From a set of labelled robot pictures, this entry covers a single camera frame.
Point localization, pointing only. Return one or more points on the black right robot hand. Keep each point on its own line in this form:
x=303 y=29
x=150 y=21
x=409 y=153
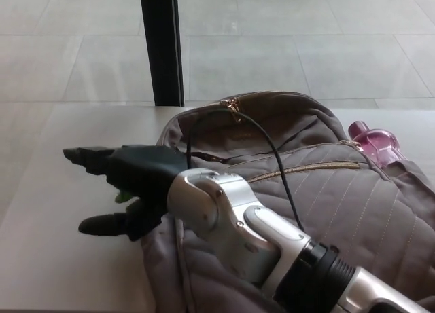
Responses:
x=142 y=167

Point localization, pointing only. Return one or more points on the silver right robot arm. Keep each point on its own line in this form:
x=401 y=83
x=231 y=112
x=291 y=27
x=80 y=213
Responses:
x=244 y=231

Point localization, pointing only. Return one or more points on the grey quilted backpack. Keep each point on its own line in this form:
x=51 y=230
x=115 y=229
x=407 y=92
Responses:
x=340 y=197

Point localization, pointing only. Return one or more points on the pink transparent water bottle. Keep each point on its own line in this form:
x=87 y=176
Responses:
x=377 y=141

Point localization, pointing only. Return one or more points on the black vertical frame post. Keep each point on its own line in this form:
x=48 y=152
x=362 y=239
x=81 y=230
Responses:
x=163 y=45

